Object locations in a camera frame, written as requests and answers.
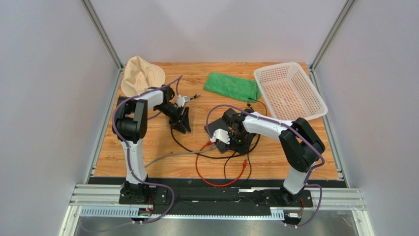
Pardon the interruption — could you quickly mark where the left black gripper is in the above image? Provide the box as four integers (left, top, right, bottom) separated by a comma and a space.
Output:
154, 103, 191, 134

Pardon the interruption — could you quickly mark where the red ethernet cable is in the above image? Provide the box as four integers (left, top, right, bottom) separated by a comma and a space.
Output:
195, 141, 248, 188

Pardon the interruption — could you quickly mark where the black braided ethernet cable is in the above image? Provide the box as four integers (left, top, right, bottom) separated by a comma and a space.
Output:
170, 93, 261, 160

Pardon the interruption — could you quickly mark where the black network switch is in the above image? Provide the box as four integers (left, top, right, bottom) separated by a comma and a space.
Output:
204, 118, 230, 154

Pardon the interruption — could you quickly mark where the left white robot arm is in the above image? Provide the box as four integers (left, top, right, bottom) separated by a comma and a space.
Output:
112, 85, 191, 202

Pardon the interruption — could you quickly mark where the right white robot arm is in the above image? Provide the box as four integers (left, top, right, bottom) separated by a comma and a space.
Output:
222, 109, 325, 201

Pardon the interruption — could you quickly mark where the black power adapter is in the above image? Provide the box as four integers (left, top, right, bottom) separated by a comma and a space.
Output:
230, 134, 256, 154

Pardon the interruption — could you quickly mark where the green cloth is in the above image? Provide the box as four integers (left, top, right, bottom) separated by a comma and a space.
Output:
204, 72, 261, 102

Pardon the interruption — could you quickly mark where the beige bucket hat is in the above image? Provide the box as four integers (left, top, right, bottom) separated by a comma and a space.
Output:
120, 56, 166, 97

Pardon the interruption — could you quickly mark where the white plastic basket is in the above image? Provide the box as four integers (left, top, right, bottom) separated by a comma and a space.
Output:
254, 62, 328, 120

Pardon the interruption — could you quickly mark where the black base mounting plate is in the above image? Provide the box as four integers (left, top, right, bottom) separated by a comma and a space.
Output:
88, 177, 348, 218

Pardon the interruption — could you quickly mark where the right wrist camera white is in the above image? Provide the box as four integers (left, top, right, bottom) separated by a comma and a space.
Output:
210, 129, 230, 145

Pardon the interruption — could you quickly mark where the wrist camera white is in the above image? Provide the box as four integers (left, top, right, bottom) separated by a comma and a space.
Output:
176, 95, 191, 107
210, 129, 230, 145

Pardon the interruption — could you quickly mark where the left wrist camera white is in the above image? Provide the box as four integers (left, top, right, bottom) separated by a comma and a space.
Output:
176, 95, 191, 107

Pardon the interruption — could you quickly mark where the grey ethernet cable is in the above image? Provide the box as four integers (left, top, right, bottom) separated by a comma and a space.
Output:
145, 145, 218, 169

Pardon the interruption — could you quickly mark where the thin black power cord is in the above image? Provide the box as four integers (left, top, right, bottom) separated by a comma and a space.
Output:
223, 97, 269, 180

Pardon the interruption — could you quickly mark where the aluminium frame rail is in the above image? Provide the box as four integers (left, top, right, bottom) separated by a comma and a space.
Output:
59, 177, 374, 236

